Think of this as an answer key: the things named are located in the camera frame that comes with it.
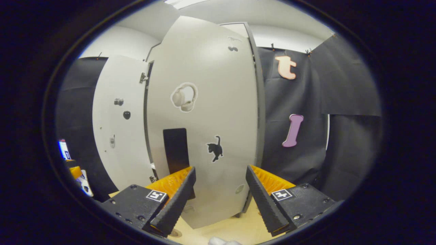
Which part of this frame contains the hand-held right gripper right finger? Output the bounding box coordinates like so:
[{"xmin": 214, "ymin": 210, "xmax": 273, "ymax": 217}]
[{"xmin": 246, "ymin": 164, "xmax": 336, "ymax": 237}]

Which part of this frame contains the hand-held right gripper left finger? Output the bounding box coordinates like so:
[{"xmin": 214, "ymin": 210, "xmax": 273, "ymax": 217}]
[{"xmin": 100, "ymin": 166, "xmax": 197, "ymax": 238}]

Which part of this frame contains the white cabinet door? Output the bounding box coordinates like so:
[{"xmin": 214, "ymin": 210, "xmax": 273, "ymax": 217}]
[
  {"xmin": 146, "ymin": 15, "xmax": 259, "ymax": 229},
  {"xmin": 92, "ymin": 55, "xmax": 155, "ymax": 191}
]

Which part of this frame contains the white and grey cabinet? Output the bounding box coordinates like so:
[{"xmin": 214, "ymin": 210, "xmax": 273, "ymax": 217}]
[{"xmin": 145, "ymin": 21, "xmax": 267, "ymax": 218}]

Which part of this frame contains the black backdrop cloth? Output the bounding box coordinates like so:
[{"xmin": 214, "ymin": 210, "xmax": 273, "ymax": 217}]
[{"xmin": 56, "ymin": 33, "xmax": 382, "ymax": 203}]

